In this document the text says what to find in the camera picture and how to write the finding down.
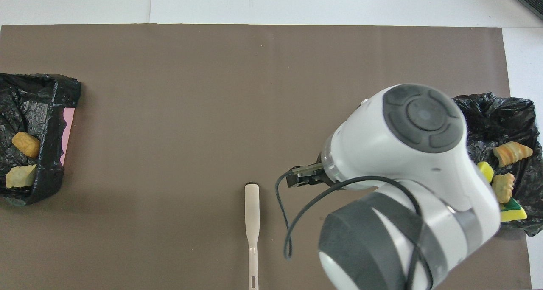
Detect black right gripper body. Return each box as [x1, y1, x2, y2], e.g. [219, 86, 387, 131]
[286, 153, 336, 189]

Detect beige hand brush black bristles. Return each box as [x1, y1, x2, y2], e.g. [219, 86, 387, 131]
[244, 183, 260, 290]

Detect yellow sponge piece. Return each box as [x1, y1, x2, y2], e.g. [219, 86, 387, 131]
[499, 197, 528, 222]
[477, 161, 495, 183]

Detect pale dumpling toy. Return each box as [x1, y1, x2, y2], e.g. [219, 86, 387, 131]
[491, 173, 515, 204]

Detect orange striped croissant toy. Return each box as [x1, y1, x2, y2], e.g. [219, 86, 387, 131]
[493, 141, 533, 168]

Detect brown bread roll toy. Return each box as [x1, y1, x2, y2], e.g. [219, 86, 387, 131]
[11, 132, 41, 158]

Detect pale yellow chunk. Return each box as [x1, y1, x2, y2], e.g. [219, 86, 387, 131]
[6, 164, 38, 189]

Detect black plastic trash bag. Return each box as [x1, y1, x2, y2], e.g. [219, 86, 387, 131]
[451, 92, 543, 237]

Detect pink bin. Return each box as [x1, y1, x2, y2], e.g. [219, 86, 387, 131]
[59, 107, 76, 165]

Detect right black bagged bin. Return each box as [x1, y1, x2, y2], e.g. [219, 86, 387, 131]
[0, 73, 82, 206]

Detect brown paper table mat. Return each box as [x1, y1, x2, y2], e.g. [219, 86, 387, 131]
[0, 24, 533, 290]

